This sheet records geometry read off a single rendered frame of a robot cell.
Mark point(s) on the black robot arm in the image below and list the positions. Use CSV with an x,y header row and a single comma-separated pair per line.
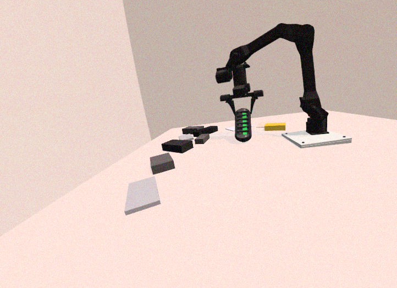
x,y
303,37

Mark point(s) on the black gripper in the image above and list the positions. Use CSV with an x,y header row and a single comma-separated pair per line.
x,y
228,98

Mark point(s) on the yellow flat block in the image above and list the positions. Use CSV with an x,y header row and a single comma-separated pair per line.
x,y
274,127

